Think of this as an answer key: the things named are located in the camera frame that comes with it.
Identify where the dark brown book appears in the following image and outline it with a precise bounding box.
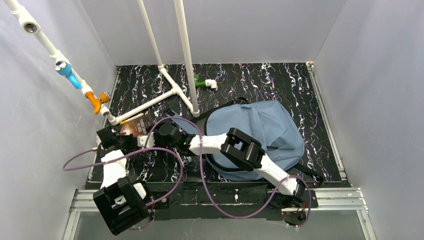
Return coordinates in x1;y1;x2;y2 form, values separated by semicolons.
119;114;154;137

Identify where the blue student backpack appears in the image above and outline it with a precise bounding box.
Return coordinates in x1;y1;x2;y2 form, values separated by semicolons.
166;97;325;184

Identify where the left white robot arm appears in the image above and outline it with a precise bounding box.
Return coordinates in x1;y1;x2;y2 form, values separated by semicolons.
93;126;154;236

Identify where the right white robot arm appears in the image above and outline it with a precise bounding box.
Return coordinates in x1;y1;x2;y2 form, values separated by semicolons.
151;120;306;202

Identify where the teal white stapler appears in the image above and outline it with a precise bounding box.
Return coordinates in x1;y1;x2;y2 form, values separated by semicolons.
182;156;193;166

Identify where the orange plastic tap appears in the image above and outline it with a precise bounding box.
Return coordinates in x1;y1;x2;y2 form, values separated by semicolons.
84;91;111;115

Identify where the green plastic tap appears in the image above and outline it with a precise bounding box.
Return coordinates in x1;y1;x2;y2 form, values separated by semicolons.
194;74;207;88

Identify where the thin white rear pipe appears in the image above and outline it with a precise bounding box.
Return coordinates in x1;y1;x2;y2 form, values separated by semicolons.
136;0;164;69

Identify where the blue plastic tap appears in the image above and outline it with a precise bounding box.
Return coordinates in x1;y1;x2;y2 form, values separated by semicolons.
54;60;82;90

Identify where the white vertical pvc pipe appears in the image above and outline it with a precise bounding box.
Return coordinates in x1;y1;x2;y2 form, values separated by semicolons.
173;0;200;118

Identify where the white slanted pvc pipe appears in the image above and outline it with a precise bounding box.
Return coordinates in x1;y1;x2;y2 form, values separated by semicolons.
4;0;193;126

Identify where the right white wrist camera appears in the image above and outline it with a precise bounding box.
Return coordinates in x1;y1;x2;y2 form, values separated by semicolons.
136;134;155;148

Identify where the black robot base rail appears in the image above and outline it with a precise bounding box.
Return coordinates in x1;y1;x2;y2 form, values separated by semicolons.
154;181;319;221

